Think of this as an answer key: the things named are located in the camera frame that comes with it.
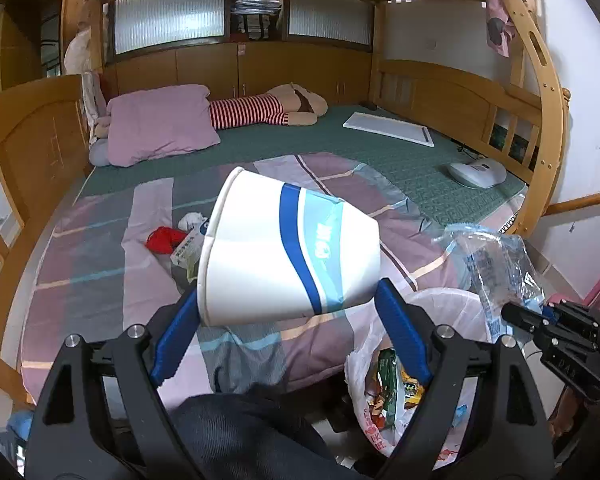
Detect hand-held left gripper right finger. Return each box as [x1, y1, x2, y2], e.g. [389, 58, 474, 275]
[375, 277, 556, 480]

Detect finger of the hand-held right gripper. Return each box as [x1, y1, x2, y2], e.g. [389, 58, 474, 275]
[500, 301, 556, 336]

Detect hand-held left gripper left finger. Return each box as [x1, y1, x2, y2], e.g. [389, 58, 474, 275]
[25, 282, 206, 480]

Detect green snack packet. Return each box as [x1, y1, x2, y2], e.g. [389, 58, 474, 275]
[376, 349, 400, 413]

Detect clear plastic bag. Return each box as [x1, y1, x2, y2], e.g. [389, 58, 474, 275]
[432, 224, 546, 343]

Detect yellow snack packet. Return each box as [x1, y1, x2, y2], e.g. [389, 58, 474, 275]
[399, 367, 427, 407]

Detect white printed bin liner bag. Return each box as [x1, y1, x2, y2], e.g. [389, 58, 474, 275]
[344, 287, 496, 461]

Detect red plastic wrapper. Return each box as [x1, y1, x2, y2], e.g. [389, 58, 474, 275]
[145, 226, 187, 254]

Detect white tissue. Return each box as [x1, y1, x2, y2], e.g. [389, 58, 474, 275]
[179, 212, 208, 233]

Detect white blue-banded paper cup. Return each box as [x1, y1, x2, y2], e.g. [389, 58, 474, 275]
[197, 166, 382, 327]

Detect plaid blanket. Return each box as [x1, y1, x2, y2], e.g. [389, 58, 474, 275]
[20, 152, 481, 401]

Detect person's leg in dark pants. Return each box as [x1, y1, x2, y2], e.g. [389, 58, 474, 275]
[170, 385, 366, 480]

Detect white massager pillow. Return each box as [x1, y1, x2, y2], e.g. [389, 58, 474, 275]
[447, 157, 507, 190]

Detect green patterned mattress mat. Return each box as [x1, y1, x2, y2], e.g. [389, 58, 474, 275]
[75, 104, 528, 231]

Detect grey small cushion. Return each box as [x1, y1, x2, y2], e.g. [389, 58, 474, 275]
[89, 137, 112, 167]

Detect white flat board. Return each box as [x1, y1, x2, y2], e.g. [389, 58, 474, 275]
[342, 111, 436, 148]

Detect pink pillow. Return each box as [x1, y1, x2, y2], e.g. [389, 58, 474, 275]
[106, 85, 222, 167]

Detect wooden bunk ladder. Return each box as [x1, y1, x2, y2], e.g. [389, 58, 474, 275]
[490, 0, 573, 236]

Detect striped plush doll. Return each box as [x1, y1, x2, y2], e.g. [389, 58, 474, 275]
[209, 82, 328, 131]

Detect hanging light clothes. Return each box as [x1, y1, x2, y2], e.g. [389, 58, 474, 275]
[81, 71, 108, 121]

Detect pink hanging cloth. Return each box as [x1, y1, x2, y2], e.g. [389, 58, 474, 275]
[485, 0, 518, 58]

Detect frosted glass window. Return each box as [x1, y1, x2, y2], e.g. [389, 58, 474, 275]
[287, 0, 373, 51]
[114, 0, 227, 56]

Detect wooden wardrobe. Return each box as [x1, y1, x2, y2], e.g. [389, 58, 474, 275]
[0, 0, 106, 91]

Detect stack of shelf clutter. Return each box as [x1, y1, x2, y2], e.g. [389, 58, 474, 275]
[230, 0, 283, 43]

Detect wooden wall handrail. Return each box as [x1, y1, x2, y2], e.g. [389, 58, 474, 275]
[542, 189, 600, 217]

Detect wooden bunk bed frame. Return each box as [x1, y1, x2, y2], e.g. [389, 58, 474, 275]
[0, 0, 573, 406]

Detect wooden wall cabinet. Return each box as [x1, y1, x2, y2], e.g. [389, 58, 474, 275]
[105, 42, 373, 108]

